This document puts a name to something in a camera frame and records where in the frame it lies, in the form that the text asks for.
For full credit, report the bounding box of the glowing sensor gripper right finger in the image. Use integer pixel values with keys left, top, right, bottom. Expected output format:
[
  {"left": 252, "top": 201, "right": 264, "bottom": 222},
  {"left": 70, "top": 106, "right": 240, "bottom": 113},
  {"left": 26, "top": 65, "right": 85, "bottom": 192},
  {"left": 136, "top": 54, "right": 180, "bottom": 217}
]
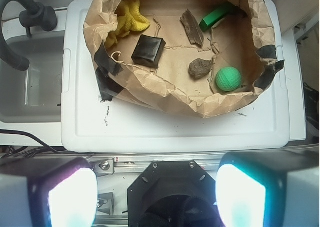
[{"left": 215, "top": 150, "right": 320, "bottom": 227}]

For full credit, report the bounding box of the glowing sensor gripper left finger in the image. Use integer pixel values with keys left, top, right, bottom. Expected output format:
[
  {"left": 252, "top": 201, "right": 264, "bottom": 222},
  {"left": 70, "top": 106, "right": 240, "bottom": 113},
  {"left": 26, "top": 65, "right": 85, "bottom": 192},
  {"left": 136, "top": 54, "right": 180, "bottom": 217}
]
[{"left": 0, "top": 157, "right": 98, "bottom": 227}]

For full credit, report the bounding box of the black box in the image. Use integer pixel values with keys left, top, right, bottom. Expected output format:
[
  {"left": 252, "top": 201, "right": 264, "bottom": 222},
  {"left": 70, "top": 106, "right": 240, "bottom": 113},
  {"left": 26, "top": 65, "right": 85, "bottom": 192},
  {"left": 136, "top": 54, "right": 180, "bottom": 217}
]
[{"left": 131, "top": 34, "right": 166, "bottom": 69}]

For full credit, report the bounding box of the grey sink basin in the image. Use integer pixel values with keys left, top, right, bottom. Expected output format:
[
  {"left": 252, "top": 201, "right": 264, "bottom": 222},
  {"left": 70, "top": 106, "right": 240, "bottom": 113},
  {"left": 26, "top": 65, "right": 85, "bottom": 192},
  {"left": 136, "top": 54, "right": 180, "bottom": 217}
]
[{"left": 0, "top": 31, "right": 65, "bottom": 124}]

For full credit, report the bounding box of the white plastic cooler lid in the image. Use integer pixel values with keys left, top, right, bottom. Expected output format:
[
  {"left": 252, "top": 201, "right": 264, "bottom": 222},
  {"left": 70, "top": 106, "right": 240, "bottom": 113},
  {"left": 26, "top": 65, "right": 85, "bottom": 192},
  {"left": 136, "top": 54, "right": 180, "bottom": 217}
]
[{"left": 61, "top": 0, "right": 291, "bottom": 154}]

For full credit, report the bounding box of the green foam ball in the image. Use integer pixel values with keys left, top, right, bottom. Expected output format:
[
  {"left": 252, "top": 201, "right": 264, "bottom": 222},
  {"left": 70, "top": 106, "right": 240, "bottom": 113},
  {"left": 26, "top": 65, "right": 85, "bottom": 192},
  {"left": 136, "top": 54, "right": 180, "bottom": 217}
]
[{"left": 215, "top": 66, "right": 242, "bottom": 92}]

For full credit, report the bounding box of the brown rock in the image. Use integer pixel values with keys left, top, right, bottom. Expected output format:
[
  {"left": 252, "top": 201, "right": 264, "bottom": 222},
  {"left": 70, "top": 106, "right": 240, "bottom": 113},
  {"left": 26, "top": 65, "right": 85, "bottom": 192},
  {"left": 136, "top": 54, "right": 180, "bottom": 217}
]
[{"left": 188, "top": 58, "right": 214, "bottom": 80}]

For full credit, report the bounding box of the black faucet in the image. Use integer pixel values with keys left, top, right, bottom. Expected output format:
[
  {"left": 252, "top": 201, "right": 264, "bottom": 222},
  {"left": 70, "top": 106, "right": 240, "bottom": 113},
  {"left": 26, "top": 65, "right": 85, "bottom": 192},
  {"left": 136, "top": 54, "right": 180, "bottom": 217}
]
[{"left": 0, "top": 0, "right": 58, "bottom": 72}]

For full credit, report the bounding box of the brown bark piece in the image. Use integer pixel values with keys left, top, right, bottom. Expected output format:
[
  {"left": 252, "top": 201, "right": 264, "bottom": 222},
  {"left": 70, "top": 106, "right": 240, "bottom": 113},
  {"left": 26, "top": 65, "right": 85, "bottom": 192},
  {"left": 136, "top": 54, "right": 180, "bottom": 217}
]
[{"left": 180, "top": 9, "right": 204, "bottom": 48}]

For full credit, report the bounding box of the green rectangular block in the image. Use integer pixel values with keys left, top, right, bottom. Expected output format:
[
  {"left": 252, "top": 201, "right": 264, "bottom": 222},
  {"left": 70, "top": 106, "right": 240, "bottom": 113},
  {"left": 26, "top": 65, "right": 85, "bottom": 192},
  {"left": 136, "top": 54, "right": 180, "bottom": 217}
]
[{"left": 199, "top": 2, "right": 235, "bottom": 32}]

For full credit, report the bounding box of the yellow knitted cloth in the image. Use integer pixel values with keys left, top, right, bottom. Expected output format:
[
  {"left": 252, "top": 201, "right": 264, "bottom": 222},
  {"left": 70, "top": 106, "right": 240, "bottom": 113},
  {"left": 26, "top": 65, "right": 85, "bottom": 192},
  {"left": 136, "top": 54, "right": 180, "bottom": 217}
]
[{"left": 104, "top": 0, "right": 151, "bottom": 49}]

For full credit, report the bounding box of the black cable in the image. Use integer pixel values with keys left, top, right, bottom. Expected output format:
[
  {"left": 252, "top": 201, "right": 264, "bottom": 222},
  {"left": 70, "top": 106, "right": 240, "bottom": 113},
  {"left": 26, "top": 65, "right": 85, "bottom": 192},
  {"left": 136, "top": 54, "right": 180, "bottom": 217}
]
[{"left": 0, "top": 128, "right": 67, "bottom": 159}]

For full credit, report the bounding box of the aluminium extrusion rail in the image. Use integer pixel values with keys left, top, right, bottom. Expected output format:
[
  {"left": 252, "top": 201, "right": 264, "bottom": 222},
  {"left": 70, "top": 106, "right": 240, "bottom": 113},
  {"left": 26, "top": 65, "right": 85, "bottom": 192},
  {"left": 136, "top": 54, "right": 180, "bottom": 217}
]
[{"left": 85, "top": 151, "right": 225, "bottom": 174}]

